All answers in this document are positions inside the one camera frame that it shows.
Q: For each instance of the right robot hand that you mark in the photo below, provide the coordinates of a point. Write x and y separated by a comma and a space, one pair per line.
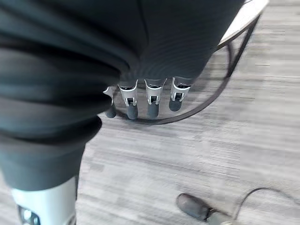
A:
70, 58

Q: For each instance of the dark robot foot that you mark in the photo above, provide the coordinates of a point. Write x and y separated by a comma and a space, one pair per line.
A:
192, 206

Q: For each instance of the round table with dark frame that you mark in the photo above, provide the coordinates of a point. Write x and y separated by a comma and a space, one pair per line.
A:
243, 25

